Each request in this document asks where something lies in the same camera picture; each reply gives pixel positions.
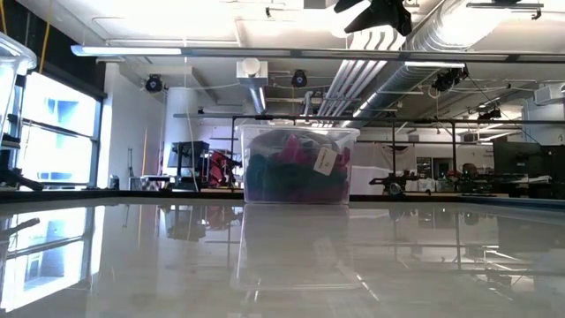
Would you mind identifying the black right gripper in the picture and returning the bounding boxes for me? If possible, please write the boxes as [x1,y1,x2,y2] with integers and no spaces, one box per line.
[334,0,413,37]

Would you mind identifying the clear plastic storage bin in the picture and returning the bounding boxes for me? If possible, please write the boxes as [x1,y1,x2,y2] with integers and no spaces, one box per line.
[0,31,38,151]
[237,124,361,206]

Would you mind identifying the pink towel with tag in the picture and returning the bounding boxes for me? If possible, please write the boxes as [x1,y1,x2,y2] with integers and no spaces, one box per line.
[274,133,352,177]

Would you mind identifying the dark green towel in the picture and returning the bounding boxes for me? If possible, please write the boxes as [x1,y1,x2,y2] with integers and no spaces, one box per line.
[245,153,350,203]

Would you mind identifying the silver ceiling ducts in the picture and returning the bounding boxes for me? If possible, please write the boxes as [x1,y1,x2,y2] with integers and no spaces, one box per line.
[316,0,486,129]

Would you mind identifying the black round ceiling device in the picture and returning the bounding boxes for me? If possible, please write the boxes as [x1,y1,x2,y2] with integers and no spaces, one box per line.
[290,68,309,88]
[145,73,164,94]

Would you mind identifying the white cloth covered table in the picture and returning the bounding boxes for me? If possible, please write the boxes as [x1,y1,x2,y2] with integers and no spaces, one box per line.
[350,141,418,196]

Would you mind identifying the white ceiling box unit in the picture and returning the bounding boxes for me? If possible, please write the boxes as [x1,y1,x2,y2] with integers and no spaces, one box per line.
[533,82,565,106]

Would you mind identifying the black monitor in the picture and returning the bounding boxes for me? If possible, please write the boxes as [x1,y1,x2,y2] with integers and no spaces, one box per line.
[493,140,565,178]

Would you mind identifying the red object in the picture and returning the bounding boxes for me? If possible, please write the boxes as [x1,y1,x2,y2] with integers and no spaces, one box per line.
[207,149,243,187]

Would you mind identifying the black cart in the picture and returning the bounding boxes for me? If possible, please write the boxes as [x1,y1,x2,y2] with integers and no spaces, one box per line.
[167,140,211,192]

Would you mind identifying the large window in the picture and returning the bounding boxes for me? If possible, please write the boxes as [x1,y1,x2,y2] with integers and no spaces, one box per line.
[12,70,105,189]

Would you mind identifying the aluminium frame beam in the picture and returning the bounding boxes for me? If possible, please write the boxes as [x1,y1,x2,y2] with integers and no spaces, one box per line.
[70,43,565,63]

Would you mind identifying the black metal rack frame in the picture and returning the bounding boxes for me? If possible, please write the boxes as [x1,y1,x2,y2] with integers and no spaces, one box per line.
[231,114,565,186]

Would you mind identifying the white duct box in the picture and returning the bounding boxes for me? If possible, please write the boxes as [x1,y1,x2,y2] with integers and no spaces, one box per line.
[236,57,269,114]

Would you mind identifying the yellow hanging cable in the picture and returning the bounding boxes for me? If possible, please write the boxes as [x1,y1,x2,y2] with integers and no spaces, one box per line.
[38,0,54,75]

